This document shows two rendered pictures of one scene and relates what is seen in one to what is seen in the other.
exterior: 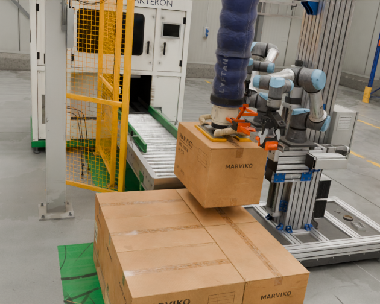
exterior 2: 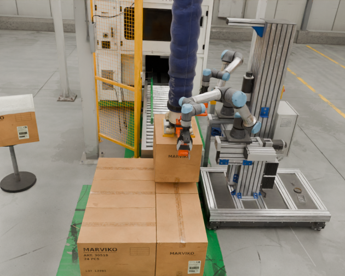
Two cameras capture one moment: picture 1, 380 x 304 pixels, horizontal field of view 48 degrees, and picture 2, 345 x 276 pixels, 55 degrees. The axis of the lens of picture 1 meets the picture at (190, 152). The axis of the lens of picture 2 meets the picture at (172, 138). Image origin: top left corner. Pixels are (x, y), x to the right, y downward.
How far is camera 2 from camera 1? 1.14 m
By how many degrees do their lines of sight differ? 18
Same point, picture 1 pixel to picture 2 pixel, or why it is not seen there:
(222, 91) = (172, 101)
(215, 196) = (162, 174)
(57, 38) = (84, 45)
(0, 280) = (40, 205)
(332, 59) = (275, 73)
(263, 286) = (171, 246)
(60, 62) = (87, 61)
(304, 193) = (252, 172)
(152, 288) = (93, 237)
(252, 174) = (190, 162)
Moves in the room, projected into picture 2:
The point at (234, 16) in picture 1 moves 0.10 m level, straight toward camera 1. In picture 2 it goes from (176, 47) to (171, 50)
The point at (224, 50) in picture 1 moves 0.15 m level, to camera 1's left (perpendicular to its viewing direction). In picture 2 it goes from (172, 71) to (155, 69)
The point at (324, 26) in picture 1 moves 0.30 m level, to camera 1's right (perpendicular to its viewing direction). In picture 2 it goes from (265, 47) to (303, 52)
